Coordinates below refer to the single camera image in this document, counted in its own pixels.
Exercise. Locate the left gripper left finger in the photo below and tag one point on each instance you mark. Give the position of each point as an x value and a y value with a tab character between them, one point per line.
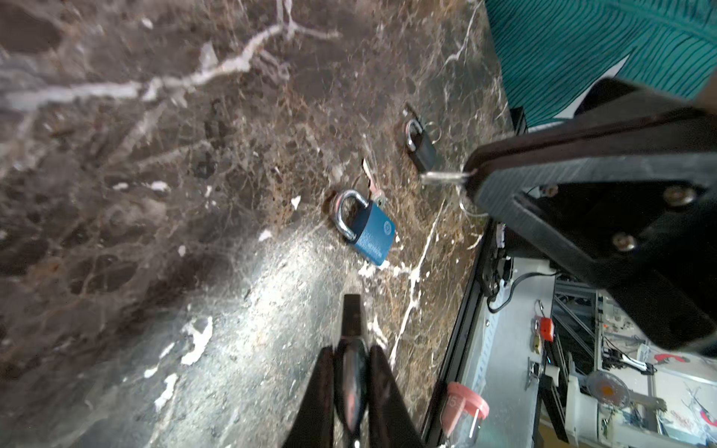
314	423

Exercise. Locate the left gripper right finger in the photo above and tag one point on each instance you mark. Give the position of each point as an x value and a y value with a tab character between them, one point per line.
390	424

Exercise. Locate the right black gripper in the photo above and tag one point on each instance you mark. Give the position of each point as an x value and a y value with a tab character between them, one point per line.
652	247

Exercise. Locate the blue padlock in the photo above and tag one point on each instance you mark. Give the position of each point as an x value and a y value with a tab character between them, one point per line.
371	232

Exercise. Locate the silver padlock key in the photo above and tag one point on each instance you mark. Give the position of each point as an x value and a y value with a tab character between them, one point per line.
445	178

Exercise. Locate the black padlock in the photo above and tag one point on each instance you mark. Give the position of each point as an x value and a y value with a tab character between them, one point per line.
350	370
420	147

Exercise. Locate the pink hourglass timer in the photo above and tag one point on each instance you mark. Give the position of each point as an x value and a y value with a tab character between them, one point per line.
462	416

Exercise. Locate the black mounting rail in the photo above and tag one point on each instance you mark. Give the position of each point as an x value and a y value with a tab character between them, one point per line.
477	290

